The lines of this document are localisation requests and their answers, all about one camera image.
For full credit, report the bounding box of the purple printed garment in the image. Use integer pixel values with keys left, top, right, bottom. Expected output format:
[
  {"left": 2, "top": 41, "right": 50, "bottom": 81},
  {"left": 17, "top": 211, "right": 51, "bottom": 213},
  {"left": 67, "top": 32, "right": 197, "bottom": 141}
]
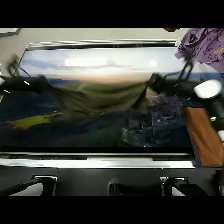
[{"left": 174, "top": 28, "right": 224, "bottom": 66}]

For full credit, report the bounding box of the silver frame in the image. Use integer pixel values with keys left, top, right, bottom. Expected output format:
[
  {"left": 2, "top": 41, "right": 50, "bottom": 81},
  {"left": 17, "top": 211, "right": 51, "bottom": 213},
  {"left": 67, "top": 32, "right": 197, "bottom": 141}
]
[{"left": 0, "top": 151, "right": 224, "bottom": 197}]

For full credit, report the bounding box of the orange brown garment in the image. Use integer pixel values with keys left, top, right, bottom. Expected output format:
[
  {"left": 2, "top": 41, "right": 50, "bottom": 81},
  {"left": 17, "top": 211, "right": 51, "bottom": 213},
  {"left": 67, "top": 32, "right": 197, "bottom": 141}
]
[{"left": 182, "top": 105, "right": 224, "bottom": 168}]

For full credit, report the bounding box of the olive green garment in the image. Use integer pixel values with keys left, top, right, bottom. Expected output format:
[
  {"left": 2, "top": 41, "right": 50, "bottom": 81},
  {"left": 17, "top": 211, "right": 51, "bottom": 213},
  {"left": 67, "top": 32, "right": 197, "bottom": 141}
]
[{"left": 42, "top": 78, "right": 158, "bottom": 122}]

